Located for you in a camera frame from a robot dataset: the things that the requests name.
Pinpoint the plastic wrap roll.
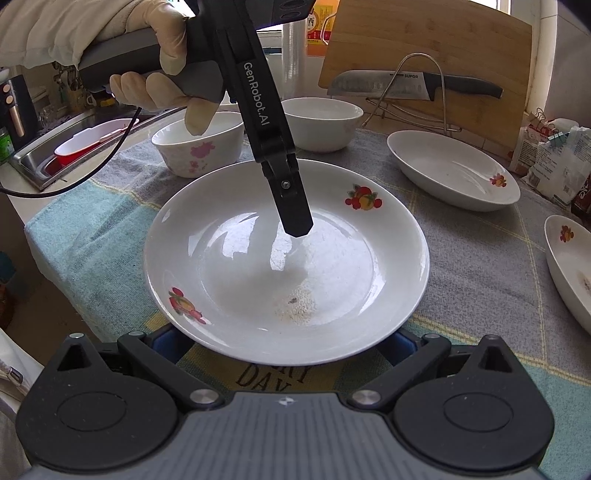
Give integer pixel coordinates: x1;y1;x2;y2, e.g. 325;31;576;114
281;18;309;100

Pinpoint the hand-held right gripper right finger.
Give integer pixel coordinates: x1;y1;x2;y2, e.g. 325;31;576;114
348;329;527;412

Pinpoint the person's grey jacket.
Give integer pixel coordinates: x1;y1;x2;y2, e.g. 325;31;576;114
0;323;47;480

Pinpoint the utensil holder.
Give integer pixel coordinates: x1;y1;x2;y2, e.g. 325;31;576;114
53;62;100;114

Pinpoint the green dish soap bottle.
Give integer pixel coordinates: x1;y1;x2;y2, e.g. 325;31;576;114
0;127;17;167

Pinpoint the red and white basin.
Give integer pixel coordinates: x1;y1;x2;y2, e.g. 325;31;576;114
54;119;139;169

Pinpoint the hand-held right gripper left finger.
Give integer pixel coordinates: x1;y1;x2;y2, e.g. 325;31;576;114
46;323;225;412

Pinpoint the white printed food bag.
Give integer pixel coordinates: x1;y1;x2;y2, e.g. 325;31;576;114
526;126;591;208

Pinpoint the grey and teal dish mat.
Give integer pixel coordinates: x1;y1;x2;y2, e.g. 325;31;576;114
23;124;591;480

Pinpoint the orange cooking oil bottle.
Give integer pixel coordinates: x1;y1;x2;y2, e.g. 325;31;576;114
305;0;340;57

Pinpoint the white plate fruit print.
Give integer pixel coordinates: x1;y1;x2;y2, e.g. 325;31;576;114
387;130;521;212
144;159;430;366
545;215;591;336

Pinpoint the person's left hand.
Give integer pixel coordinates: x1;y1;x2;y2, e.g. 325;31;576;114
110;0;222;137

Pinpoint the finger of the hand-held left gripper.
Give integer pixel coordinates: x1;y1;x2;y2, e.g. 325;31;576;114
261;152;315;238

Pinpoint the black cable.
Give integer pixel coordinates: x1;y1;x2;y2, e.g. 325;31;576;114
0;105;140;198

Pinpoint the orange and white food bag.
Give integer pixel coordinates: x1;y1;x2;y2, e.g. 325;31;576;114
509;124;555;177

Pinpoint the wooden cutting board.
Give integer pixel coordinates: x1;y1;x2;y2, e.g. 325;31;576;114
318;0;533;158

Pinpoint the black kitchen appliance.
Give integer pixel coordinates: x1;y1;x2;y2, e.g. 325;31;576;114
0;74;40;153

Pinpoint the santoku knife black handle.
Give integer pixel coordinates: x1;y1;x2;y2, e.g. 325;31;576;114
327;70;504;102

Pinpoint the metal wire rack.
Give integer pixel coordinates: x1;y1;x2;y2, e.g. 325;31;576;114
362;53;462;134

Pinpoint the person's left forearm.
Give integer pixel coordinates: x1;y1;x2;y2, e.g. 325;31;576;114
0;0;160;70

